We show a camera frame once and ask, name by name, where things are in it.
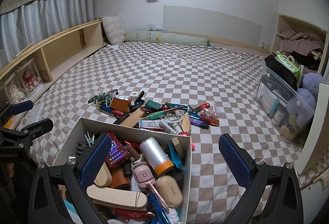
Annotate grey curtain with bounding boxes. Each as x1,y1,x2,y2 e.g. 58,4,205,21
1,0,95,68

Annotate white cardboard box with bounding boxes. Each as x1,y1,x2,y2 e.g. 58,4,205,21
53,117,192,223

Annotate white wall socket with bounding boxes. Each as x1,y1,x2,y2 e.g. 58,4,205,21
147,23,163,32

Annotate grey headboard panel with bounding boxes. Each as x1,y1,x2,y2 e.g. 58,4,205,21
163,5,263,46

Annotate green snack packet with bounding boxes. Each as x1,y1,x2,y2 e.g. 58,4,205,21
276,51,304,87

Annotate red doll display box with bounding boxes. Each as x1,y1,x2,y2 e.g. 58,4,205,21
15,58,42,97

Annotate purple plush toy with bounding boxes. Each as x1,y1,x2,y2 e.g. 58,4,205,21
286,73,325,127

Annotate beige earbuds case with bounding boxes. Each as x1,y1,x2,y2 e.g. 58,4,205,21
155,175,183,208

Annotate white doll display box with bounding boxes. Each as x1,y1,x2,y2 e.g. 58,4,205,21
1,73,26,104

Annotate white fluffy pillow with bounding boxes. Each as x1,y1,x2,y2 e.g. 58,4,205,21
102,15,126,45

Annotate brown leather pouch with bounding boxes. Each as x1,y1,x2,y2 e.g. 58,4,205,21
110,97,131,112

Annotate pink handheld fan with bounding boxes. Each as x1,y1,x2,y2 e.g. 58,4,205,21
132,162,169,213

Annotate red card box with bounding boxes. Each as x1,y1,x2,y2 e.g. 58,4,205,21
105,132,130,169

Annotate pile of clothes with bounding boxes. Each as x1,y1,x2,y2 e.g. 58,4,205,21
278,29,324,72

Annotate wooden bedside shelf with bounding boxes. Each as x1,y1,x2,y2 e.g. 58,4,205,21
0,18,107,111

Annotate checkered bed sheet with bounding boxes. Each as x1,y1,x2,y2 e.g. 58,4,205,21
16,40,320,224

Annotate green long bolster pillow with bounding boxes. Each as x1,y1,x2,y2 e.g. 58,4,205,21
124,31,210,47

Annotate clear film roll orange cap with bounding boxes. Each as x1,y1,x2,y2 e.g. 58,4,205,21
140,137,174,176

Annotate white charging cable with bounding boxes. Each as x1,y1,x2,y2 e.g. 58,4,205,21
159,115,185,134

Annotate clear plastic storage bin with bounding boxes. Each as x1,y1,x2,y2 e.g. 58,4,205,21
255,62,313,141

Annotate white wardrobe shelf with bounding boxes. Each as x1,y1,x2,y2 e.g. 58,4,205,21
271,14,328,75

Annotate long wooden block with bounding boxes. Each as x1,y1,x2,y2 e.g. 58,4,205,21
120,108,146,127

